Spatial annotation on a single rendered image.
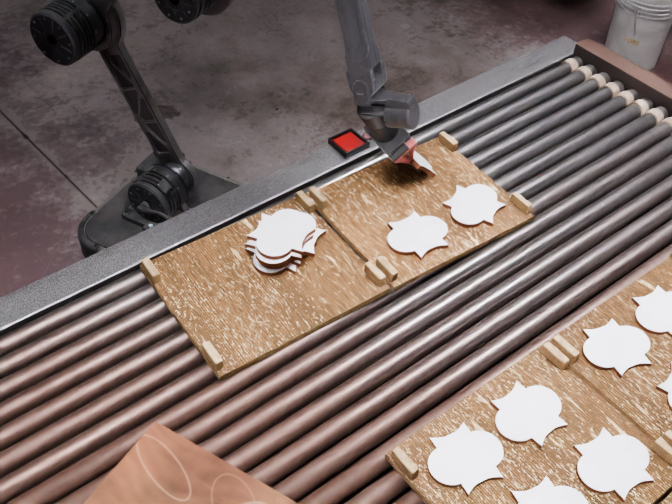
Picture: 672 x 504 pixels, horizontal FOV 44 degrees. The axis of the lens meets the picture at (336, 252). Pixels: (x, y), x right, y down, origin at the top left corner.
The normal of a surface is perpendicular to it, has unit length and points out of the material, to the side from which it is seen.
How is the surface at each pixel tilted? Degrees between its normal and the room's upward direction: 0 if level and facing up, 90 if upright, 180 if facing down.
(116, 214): 0
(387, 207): 0
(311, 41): 0
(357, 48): 75
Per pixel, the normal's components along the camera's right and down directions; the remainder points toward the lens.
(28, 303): 0.03, -0.69
